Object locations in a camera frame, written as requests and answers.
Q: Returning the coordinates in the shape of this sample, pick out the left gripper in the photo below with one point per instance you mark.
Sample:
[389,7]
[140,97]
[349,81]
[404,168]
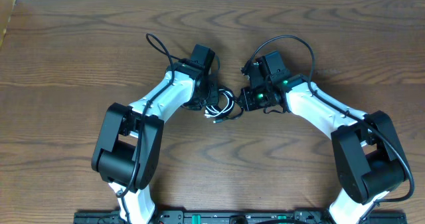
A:
[214,99]

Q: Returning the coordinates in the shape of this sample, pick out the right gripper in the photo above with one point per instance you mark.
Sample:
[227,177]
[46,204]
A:
[246,97]

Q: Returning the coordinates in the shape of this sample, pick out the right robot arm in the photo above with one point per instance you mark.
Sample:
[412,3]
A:
[369,158]

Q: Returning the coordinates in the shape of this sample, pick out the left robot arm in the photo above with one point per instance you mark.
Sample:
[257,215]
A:
[128,146]

